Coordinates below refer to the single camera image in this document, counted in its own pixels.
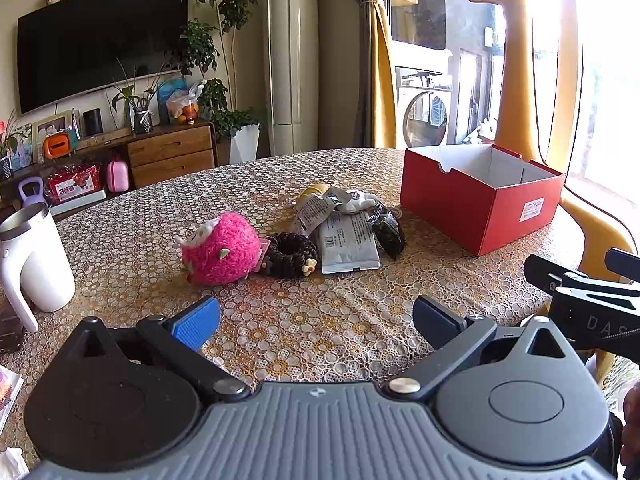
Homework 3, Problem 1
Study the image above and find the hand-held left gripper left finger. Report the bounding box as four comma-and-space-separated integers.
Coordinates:
75, 296, 251, 403

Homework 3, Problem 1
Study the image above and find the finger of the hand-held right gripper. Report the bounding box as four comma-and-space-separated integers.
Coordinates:
524, 254, 591, 293
605, 248, 640, 277

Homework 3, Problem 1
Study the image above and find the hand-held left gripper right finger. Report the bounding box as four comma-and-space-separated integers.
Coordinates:
382, 295, 576, 403

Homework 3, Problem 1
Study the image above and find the pink plush toy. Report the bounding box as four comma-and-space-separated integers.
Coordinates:
175, 211, 271, 287

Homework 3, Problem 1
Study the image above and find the black glossy pouch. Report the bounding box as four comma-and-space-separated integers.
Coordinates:
371, 205, 406, 261

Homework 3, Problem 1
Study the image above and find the dark brown scrunchie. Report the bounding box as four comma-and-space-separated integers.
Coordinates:
260, 232, 319, 278

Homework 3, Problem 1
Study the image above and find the red cardboard box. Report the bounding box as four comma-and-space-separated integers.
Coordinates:
400, 143, 566, 257

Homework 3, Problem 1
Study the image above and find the white packet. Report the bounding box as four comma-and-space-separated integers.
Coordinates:
318, 210, 381, 275

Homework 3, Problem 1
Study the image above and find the silver and yellow snack packet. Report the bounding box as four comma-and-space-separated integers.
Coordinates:
294, 183, 351, 236

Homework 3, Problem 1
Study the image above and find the wooden sideboard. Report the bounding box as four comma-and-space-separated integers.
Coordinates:
0, 120, 217, 211

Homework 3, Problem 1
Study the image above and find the pink case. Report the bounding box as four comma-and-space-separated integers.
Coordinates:
106, 156, 131, 193

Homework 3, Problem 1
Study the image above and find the yellow giraffe-shaped chair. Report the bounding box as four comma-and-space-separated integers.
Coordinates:
466, 0, 636, 386

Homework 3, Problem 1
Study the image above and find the red gift package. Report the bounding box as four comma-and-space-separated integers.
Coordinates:
45, 161, 103, 203

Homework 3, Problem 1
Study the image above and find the white planter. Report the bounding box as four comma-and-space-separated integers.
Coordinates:
229, 124, 261, 165

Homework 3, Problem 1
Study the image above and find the dark flat object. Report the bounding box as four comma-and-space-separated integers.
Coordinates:
0, 305, 26, 353

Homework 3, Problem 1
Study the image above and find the silver washing machine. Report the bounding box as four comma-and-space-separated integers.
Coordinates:
395, 66, 453, 150

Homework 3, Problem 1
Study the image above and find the colourful booklet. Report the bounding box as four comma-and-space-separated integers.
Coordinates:
0, 364, 25, 428

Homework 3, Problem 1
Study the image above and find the small plant in metallic pot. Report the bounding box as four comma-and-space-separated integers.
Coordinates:
110, 60, 166, 134

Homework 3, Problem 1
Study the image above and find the purple kettlebell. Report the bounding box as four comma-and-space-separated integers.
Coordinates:
18, 177, 48, 208

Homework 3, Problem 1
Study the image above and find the plastic bag of fruit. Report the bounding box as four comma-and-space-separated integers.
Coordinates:
166, 80, 206, 126

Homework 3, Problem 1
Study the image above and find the black speaker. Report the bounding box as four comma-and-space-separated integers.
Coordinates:
82, 108, 104, 137

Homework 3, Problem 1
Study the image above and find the orange box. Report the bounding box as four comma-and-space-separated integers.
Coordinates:
43, 133, 71, 158

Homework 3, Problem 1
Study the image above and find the blue paper bag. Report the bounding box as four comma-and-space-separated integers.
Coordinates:
157, 78, 188, 123

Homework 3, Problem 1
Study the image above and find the white tissue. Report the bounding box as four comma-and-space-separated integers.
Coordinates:
0, 446, 31, 480

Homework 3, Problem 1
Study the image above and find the illustrated picture card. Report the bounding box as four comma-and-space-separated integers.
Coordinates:
10, 122, 35, 171

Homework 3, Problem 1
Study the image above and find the yellow curtain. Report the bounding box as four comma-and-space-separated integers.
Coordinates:
357, 0, 398, 150

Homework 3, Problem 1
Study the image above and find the red flower plant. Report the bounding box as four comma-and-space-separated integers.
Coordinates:
0, 110, 21, 181

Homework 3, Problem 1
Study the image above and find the white standing air conditioner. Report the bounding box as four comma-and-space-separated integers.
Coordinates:
263, 0, 319, 157

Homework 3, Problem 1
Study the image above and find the black flat television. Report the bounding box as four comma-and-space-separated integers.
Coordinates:
17, 0, 189, 116

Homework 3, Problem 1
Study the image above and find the tall green houseplant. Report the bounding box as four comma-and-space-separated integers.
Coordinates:
165, 0, 261, 141

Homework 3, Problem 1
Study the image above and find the white tumbler with handle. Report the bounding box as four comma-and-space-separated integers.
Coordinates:
0, 203, 76, 333

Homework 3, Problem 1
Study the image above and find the wooden photo frame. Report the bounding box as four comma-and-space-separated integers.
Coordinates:
32, 110, 73, 143

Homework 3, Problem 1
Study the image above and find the balcony wall cabinet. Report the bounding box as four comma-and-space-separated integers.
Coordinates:
389, 0, 447, 51

